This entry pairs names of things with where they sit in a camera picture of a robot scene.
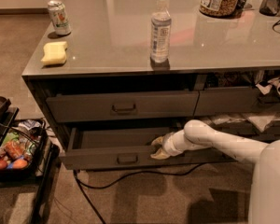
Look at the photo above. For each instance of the grey drawer cabinet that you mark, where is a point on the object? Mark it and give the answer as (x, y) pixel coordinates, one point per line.
(109, 52)

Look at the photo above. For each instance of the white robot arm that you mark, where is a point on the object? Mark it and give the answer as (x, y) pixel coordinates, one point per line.
(264, 204)

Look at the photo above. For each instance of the black bin of snacks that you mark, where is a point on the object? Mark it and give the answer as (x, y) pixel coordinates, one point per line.
(21, 148)

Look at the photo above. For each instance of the yellow sponge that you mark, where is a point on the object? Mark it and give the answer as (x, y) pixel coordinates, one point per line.
(54, 53)

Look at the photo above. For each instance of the black tray stand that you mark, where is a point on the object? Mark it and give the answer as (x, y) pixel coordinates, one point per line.
(27, 201)

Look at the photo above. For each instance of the plastic bags in drawer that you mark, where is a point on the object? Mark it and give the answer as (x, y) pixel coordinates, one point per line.
(261, 121)

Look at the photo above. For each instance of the white green soda can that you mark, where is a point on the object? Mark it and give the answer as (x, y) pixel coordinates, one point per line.
(59, 18)

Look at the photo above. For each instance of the clear water bottle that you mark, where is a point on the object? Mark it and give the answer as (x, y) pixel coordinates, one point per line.
(160, 32)

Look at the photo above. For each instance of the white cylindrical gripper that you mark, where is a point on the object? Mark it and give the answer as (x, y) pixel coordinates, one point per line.
(168, 144)

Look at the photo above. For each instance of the grey drawer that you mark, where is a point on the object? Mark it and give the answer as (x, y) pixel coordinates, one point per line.
(128, 105)
(248, 130)
(236, 100)
(125, 149)

